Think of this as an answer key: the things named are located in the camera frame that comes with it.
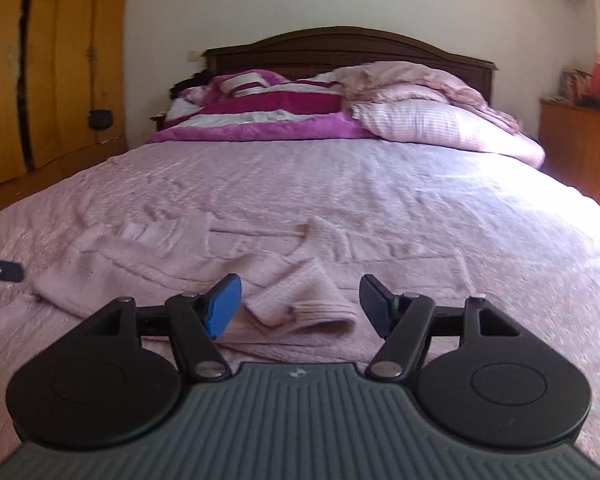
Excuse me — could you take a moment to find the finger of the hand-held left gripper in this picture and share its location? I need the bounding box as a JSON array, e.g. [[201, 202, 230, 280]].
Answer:
[[0, 254, 25, 283]]

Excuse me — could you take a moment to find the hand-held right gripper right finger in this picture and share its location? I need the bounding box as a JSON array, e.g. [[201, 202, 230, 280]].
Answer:
[[359, 274, 523, 381]]

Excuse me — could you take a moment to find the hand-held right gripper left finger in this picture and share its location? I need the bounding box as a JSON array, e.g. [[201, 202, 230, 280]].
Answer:
[[80, 274, 243, 382]]

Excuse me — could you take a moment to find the pink cable-knit cardigan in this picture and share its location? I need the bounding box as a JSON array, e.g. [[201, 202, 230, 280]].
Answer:
[[32, 212, 361, 358]]

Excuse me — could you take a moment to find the pink floral bedspread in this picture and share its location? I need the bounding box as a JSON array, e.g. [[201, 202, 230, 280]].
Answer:
[[0, 137, 600, 461]]

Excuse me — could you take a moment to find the magenta white striped quilt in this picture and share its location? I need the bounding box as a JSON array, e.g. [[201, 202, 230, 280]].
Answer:
[[145, 69, 381, 145]]

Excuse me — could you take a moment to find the pink checked pillow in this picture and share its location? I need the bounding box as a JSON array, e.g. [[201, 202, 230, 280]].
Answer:
[[351, 100, 546, 167]]

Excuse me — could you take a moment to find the wooden wardrobe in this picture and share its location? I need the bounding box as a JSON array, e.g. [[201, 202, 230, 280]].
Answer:
[[0, 0, 131, 193]]

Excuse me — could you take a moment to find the dark cloth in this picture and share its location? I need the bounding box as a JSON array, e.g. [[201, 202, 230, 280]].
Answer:
[[169, 72, 215, 102]]

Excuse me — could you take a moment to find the pink ruffled blanket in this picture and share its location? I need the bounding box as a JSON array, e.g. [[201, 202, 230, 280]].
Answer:
[[310, 60, 523, 133]]

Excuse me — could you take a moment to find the wooden cabinet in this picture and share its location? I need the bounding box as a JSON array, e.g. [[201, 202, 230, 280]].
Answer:
[[539, 97, 600, 213]]

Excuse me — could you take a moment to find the dark wooden headboard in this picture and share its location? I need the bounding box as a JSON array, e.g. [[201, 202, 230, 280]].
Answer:
[[202, 26, 497, 111]]

